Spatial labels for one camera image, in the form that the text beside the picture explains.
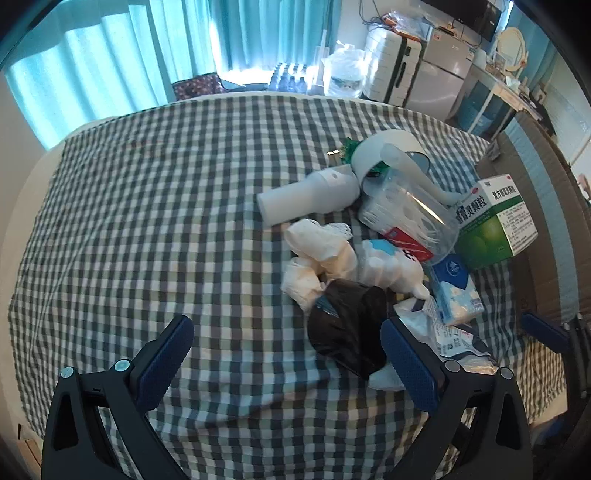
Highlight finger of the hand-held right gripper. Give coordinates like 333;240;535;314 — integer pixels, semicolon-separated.
521;312;590;355

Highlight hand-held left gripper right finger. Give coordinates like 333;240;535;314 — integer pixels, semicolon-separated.
379;318;534;480

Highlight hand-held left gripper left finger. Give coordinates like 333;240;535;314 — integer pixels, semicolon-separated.
41;315;195;480

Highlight white printed plastic wrapper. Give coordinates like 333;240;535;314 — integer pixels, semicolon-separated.
392;296;500;376

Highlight black plastic bag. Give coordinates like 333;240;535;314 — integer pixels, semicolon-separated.
307;278;393;381

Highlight white and blue toy figure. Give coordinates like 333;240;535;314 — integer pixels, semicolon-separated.
358;239;431;301

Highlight green and white medicine box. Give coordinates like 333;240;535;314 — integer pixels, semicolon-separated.
455;174;539;271

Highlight brown cardboard box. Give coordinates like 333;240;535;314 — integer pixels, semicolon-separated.
475;111;591;333

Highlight white tissue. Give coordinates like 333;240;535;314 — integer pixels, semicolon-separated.
283;220;358;282
368;362;407;393
281;258;326;315

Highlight white plug-in electric device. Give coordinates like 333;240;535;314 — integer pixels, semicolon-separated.
256;148;362;228

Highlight green crinkled wrapper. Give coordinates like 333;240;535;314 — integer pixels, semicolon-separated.
342;137;389;178

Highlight blue tissue packet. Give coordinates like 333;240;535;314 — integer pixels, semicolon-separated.
428;256;485;326

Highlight red small box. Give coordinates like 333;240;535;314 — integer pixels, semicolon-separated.
382;225;435;264

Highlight checked cloth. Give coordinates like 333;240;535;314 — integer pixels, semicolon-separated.
9;95;568;480

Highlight clear plastic jar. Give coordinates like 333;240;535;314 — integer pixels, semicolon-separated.
358;178;460;267

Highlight white tape roll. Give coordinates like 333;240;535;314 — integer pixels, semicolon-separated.
353;129;431;185

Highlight white dressing table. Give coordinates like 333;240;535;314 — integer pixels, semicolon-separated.
455;62;543;139

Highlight teal window curtain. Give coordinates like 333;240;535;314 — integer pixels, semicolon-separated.
508;0;568;93
4;0;342;151

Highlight dark dotted fabric bag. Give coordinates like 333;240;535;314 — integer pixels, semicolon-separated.
172;74;227;101

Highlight silver small fridge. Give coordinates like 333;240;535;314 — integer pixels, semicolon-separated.
411;25;478;121

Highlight white oval vanity mirror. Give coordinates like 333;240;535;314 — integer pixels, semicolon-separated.
496;27;529;77

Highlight white suitcase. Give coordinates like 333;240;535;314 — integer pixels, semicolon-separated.
362;30;426;104

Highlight large clear water jug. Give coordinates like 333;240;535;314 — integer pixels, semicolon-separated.
322;44;368;99

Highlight pack of water bottles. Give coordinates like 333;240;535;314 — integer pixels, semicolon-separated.
269;62;319;93

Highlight plastic bags on suitcase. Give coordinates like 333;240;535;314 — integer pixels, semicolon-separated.
379;11;432;38

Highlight black wall television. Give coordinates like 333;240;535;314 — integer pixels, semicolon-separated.
420;0;504;42

